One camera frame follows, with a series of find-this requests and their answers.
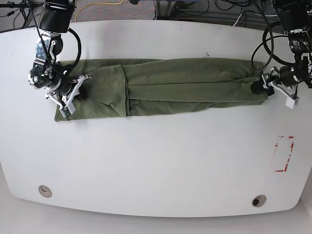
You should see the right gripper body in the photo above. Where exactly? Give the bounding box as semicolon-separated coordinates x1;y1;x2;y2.
44;74;92;110

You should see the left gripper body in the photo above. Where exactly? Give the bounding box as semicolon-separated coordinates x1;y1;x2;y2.
260;67;300;102

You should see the green T-shirt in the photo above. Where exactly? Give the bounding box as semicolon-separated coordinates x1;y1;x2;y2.
55;58;268;122

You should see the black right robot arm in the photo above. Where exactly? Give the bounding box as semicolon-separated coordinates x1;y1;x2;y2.
28;0;90;117

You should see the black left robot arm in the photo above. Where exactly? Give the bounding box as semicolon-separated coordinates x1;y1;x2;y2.
251;0;312;108

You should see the red tape rectangle marker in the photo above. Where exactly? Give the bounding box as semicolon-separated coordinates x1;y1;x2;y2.
273;136;295;173

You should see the left table grommet hole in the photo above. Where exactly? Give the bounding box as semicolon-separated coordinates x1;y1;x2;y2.
38;185;52;198

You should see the table grommet hole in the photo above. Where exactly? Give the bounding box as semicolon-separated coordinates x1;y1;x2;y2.
38;185;52;198
252;195;267;208

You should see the right table grommet hole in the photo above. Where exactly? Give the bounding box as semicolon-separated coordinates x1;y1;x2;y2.
252;195;267;208

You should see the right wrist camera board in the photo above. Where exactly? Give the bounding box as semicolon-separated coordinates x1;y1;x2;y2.
59;103;76;117

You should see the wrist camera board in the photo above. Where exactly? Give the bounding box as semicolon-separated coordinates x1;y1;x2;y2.
285;97;299;109
59;103;76;117

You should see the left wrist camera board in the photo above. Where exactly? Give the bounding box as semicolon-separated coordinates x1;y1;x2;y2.
285;97;299;109

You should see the yellow cable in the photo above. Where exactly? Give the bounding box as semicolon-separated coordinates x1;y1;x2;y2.
75;0;124;22

